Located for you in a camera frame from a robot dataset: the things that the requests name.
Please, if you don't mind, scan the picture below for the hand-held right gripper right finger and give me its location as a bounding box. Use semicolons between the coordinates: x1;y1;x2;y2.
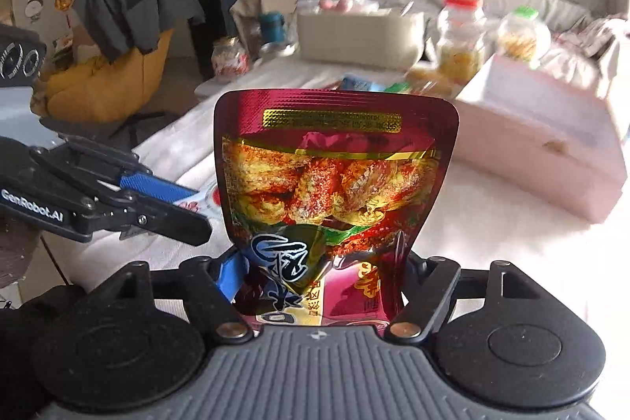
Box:
389;253;517;346

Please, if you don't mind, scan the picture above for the red-lid plastic jar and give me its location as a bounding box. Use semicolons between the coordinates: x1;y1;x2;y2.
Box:
435;0;489;82

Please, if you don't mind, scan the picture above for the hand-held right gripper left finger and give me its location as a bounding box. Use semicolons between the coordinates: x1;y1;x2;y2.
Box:
115;252;254;344

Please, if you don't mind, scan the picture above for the pink storage box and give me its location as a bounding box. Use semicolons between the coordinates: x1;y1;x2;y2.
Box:
454;55;629;224

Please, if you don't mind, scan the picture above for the yellow snack bag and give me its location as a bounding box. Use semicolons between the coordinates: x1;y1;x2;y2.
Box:
405;65;460;99

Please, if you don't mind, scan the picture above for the grey clothing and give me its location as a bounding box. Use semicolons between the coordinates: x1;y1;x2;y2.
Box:
73;0;206;63

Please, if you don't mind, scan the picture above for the grey covered sofa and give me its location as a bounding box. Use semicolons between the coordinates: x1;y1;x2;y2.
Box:
230;0;630;74

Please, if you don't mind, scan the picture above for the blue cup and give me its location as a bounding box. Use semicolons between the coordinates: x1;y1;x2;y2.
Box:
258;12;287;48

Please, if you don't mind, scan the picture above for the white storage box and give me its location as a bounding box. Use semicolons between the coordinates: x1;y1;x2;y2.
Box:
295;8;427;71

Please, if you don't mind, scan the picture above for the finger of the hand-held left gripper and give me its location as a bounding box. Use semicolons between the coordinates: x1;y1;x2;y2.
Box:
30;139;198;205
73;192;214;246

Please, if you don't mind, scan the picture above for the light blue snack packet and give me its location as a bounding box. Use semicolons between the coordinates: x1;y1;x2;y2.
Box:
341;75;381;93

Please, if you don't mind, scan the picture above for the small glass jar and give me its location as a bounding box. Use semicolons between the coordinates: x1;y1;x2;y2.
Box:
211;37;250;85

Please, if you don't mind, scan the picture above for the pink grey blanket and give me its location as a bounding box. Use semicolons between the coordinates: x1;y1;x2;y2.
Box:
554;15;630;59

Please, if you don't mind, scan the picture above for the yellow chair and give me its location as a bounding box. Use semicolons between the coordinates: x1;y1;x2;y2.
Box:
30;26;176;140

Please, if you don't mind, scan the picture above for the red foil snack packet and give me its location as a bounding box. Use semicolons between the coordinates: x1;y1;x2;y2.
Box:
213;89;461;328

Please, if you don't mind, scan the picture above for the green-lid plastic jar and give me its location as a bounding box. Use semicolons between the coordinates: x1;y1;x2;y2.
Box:
496;6;552;63

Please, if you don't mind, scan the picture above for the white red-print snack packet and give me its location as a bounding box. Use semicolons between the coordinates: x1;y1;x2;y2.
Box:
173;183;228;224

